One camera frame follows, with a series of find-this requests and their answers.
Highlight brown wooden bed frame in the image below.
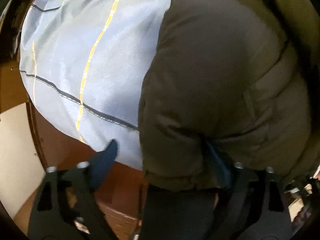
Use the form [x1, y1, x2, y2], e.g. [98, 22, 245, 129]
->
[0, 0, 151, 240]

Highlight light blue checked bedsheet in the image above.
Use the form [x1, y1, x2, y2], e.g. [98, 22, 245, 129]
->
[20, 0, 170, 170]

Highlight dark olive puffer jacket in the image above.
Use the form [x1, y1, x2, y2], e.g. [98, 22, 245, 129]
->
[138, 0, 319, 191]

